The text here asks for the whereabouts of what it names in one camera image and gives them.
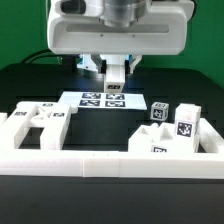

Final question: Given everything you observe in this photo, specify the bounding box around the white chair back part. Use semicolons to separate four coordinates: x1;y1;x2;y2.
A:
0;101;78;150

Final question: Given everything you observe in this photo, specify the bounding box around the white chair seat part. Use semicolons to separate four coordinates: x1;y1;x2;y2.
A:
127;121;200;154

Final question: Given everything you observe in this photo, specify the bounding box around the white tag sheet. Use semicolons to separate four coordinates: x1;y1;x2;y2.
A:
59;91;147;110

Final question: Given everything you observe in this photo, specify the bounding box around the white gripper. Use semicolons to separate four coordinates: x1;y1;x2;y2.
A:
47;0;194;74

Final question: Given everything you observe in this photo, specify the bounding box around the black cable bundle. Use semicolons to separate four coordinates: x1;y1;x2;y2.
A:
20;49;81;65

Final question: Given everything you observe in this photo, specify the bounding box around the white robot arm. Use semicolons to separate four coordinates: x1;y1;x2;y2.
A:
47;0;195;80

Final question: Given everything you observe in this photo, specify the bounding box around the white U-shaped obstacle frame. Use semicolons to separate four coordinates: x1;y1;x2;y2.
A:
0;118;224;179

